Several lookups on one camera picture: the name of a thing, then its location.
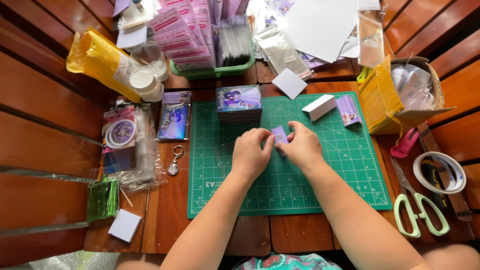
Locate person's colourful patterned clothing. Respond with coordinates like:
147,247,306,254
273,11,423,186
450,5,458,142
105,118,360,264
232,253,343,270

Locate white tape rolls stack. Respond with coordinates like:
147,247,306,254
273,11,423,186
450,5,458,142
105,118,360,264
129,68,165,103

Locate scissors with pale green handles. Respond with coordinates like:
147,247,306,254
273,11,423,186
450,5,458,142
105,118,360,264
389,155,451,239

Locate white double-sided tape roll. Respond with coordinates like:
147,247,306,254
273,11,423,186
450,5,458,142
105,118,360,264
413,151,467,195

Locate thin wooden stick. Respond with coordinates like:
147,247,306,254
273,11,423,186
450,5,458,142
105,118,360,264
119,187,134,208

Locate pink utility knife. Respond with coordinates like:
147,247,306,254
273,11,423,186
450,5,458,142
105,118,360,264
389,127,420,159

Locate large white paper sheet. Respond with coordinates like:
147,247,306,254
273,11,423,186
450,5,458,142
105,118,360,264
279,0,359,64

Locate white card sheet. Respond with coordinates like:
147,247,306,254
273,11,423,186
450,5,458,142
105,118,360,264
116,24,148,50

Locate cardboard box with yellow tape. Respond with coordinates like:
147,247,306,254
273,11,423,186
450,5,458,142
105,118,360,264
358,55,457,136

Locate stack of small white cards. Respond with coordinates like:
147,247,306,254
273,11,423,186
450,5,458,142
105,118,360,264
301,94,337,122

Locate black and yellow utility knife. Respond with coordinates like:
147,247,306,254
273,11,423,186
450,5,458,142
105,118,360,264
421,157,449,209

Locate person's right hand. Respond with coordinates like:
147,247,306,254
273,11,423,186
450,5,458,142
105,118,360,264
276,121,326,172

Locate pack of silver clear sleeves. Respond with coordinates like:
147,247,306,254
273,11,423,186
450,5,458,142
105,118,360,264
254,25,316,81

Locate person's left hand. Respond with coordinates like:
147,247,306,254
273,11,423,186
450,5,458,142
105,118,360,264
231,127,277,181

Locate pack of clear plastic bags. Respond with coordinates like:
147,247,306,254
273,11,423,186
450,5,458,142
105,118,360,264
100,103,168,193

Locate metal ruler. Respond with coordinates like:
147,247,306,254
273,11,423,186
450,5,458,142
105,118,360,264
416,121,474,223

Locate green basket of packets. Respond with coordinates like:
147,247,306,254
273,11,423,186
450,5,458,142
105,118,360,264
147,0,256,80

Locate silver round keychain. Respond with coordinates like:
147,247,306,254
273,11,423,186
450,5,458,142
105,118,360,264
167,145,185,177

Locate round sticker card pack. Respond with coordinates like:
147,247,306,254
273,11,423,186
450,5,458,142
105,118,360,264
101,104,137,154

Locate green cutting mat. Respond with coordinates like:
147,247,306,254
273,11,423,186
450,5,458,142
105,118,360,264
187,91,393,220

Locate stack of purple printed cards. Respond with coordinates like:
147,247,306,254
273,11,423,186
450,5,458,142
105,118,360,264
335,94,363,128

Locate purple photo card strip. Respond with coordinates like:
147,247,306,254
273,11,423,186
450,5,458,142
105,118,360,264
162,91,192,105

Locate stack of white paper squares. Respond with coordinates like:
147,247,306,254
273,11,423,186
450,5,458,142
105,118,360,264
107,208,143,244

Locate pack of clear cellophane bags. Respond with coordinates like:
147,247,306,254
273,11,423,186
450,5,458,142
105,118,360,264
356,9,386,70

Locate lime green plastic clip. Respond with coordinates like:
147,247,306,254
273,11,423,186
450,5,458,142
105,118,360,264
356,66,373,84

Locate photo card in clear sleeve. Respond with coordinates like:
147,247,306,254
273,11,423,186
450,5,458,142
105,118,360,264
157,103,191,142

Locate stack of photo magnets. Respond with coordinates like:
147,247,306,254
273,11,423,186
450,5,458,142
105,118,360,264
215,84,263,125

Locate small purple printed card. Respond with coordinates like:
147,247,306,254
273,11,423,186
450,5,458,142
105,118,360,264
270,125,290,157

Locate bundle of green twist ties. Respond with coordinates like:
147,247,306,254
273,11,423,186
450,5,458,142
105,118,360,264
86,178,120,223

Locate bubble wrap sheet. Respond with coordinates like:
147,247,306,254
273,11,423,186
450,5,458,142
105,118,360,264
29,250,121,270

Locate yellow plastic mailer bag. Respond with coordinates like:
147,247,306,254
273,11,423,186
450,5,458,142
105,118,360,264
66,26,142,104

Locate white square card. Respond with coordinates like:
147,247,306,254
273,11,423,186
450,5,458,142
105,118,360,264
271,68,308,101

